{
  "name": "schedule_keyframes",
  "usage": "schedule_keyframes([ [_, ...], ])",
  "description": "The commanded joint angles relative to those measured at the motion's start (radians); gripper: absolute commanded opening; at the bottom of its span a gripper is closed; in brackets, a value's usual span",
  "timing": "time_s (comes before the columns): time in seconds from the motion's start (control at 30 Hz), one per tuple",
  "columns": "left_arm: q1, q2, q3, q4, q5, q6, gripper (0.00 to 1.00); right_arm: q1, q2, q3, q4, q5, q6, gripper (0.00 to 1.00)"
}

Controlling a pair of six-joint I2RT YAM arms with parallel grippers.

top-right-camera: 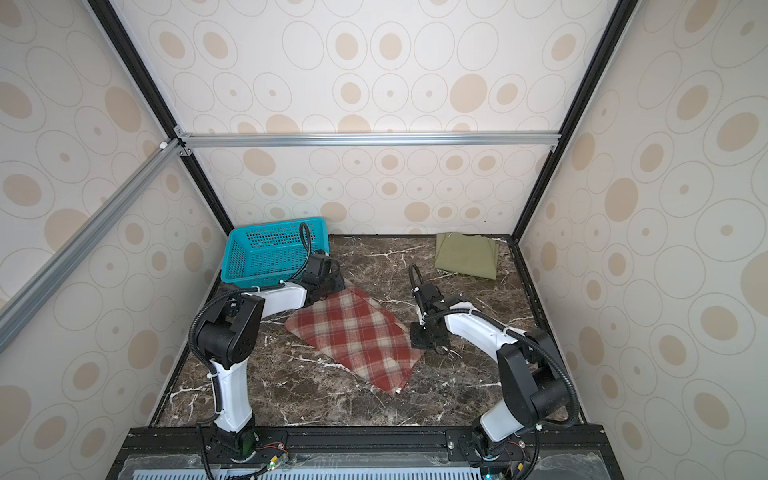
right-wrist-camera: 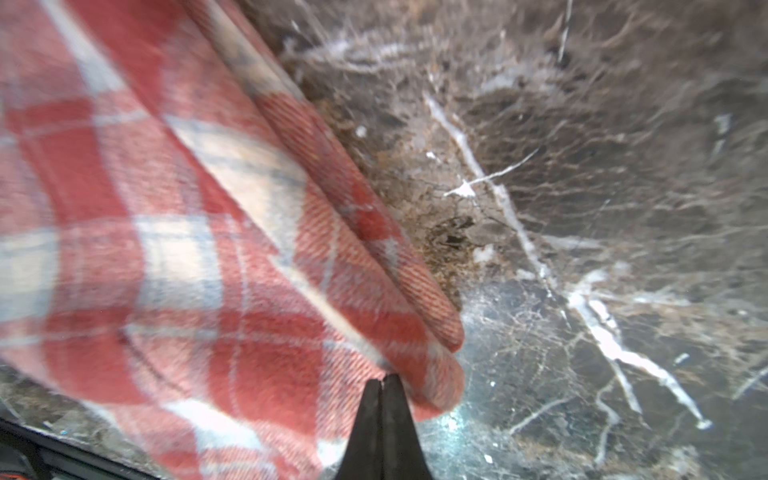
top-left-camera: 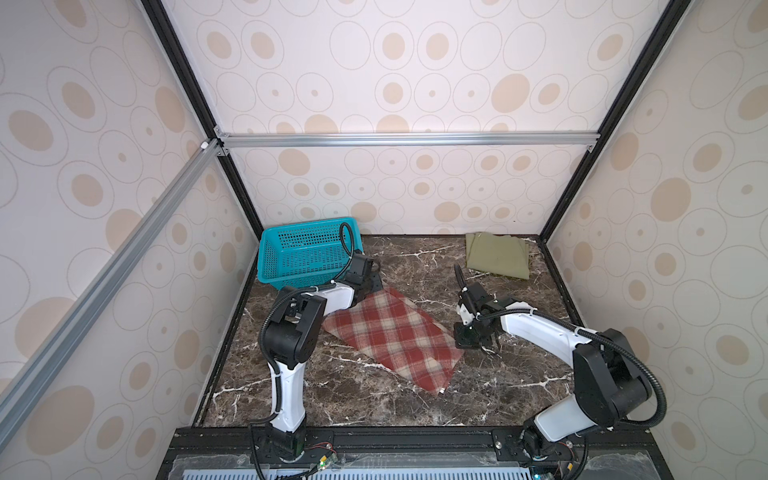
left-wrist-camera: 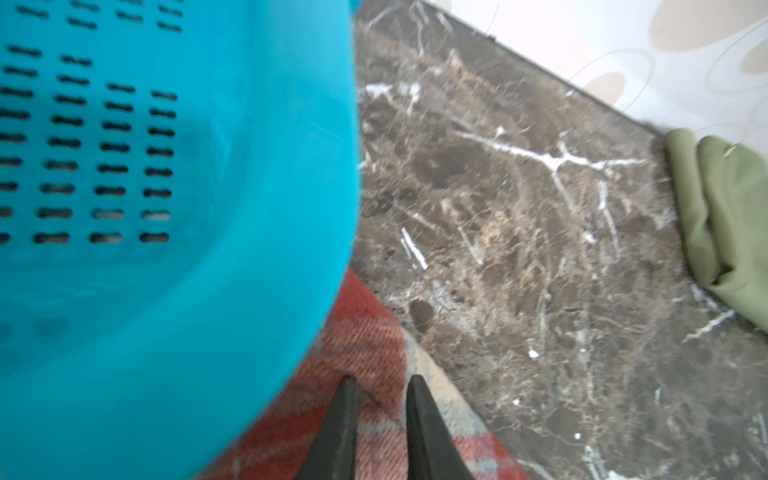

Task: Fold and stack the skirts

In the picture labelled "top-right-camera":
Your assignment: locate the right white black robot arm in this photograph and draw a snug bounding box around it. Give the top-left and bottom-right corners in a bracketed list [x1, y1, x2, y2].
[410, 283, 580, 446]

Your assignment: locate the red plaid skirt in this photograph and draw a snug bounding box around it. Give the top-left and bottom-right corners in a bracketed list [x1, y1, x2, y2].
[285, 284, 423, 394]

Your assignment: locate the teal plastic basket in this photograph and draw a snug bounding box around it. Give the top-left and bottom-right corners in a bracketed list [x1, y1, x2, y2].
[220, 217, 330, 288]

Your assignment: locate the left diagonal aluminium frame bar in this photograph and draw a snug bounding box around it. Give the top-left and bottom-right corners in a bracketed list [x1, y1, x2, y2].
[1, 139, 182, 350]

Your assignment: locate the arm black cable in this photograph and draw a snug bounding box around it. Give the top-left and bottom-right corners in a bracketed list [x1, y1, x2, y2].
[407, 263, 581, 430]
[187, 221, 314, 373]

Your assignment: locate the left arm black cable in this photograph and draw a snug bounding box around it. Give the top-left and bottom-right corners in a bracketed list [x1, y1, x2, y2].
[187, 221, 314, 373]

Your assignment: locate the black corner post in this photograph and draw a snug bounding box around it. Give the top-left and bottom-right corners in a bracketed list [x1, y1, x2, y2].
[87, 0, 234, 234]
[511, 0, 639, 245]

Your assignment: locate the horizontal aluminium frame bar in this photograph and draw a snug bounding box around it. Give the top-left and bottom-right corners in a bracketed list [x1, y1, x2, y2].
[180, 130, 561, 148]

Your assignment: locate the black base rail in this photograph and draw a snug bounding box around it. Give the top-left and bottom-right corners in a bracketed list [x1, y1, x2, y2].
[107, 425, 622, 479]

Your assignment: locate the olive green skirt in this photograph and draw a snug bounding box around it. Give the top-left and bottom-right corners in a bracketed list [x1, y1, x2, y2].
[435, 232, 499, 280]

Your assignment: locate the left black corner post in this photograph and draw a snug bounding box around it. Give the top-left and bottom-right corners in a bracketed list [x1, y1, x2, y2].
[87, 0, 234, 234]

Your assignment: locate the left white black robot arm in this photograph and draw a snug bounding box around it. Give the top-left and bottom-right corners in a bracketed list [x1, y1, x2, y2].
[188, 250, 345, 452]

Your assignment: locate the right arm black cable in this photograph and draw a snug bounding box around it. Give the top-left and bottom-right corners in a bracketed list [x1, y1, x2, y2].
[407, 263, 581, 430]

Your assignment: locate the right black corner post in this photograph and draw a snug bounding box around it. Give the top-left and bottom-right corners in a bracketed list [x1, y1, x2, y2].
[511, 0, 639, 245]

